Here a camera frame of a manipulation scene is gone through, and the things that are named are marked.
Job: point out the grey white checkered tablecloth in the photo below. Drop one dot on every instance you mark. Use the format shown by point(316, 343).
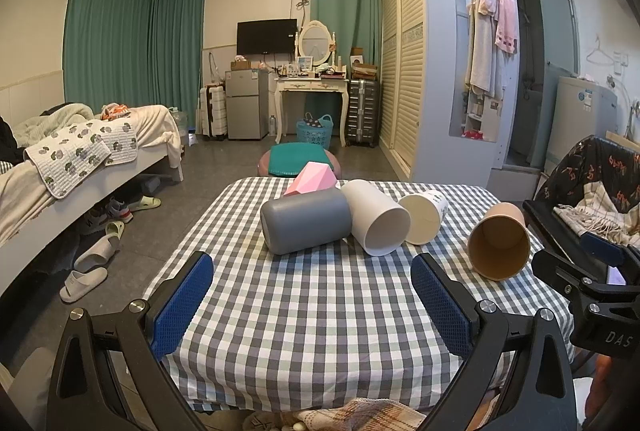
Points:
point(311, 330)

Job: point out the white striped suitcase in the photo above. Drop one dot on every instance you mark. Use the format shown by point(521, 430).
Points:
point(213, 111)

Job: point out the white hanging garment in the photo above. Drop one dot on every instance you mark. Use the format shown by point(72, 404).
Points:
point(482, 72)

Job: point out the green curtain right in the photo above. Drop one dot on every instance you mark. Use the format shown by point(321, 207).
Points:
point(345, 10)

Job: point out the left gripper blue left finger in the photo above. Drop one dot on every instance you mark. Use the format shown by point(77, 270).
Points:
point(85, 393)

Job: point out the plain white cup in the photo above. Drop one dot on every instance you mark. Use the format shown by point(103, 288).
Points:
point(379, 223)

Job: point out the teal laundry basket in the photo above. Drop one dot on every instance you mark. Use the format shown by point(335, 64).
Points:
point(313, 130)

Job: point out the person's right hand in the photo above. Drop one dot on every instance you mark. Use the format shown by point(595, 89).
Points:
point(600, 389)

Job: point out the white louvered wardrobe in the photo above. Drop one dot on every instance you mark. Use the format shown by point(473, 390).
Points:
point(434, 128)

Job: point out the brown paper cup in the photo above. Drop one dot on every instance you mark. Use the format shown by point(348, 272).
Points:
point(499, 244)

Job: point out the pink faceted cup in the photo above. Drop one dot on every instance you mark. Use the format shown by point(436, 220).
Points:
point(315, 176)

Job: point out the white cup with green print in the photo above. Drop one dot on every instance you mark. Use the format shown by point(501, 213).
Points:
point(427, 211)

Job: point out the silver black suitcase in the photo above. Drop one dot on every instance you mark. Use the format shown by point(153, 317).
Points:
point(363, 112)

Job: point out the pink hanging towel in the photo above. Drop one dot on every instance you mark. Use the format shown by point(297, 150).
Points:
point(505, 15)

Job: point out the water jug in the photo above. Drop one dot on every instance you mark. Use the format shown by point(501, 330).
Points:
point(182, 122)

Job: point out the green curtain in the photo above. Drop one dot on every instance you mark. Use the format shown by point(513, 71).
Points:
point(134, 52)
point(345, 10)

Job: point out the black flat television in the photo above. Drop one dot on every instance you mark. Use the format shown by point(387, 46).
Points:
point(266, 37)

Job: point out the oval vanity mirror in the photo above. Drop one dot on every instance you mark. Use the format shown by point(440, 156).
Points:
point(315, 42)

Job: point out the bed with beige bedding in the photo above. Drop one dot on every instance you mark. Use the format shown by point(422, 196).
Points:
point(31, 218)

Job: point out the small silver fridge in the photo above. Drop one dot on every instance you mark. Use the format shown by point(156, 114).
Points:
point(247, 99)

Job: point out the white slipper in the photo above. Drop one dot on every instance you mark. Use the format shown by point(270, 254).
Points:
point(77, 285)

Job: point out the white washing machine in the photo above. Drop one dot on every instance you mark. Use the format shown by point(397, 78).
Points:
point(582, 108)

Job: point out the green cushion stool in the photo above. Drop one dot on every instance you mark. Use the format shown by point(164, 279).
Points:
point(287, 160)

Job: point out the beige fringed scarf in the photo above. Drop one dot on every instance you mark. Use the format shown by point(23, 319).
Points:
point(596, 213)

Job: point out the black patterned garment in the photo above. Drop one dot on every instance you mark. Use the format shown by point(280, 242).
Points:
point(594, 159)

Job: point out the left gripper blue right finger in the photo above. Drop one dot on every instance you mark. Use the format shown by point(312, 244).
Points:
point(538, 393)

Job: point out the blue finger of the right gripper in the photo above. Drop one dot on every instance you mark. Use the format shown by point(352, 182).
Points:
point(564, 277)
point(602, 249)

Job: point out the grey cup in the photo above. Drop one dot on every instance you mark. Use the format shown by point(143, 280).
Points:
point(298, 222)

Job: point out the white leaf-pattern blanket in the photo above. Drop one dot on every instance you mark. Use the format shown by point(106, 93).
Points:
point(68, 156)

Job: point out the green curtain left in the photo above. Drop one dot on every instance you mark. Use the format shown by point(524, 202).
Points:
point(134, 52)

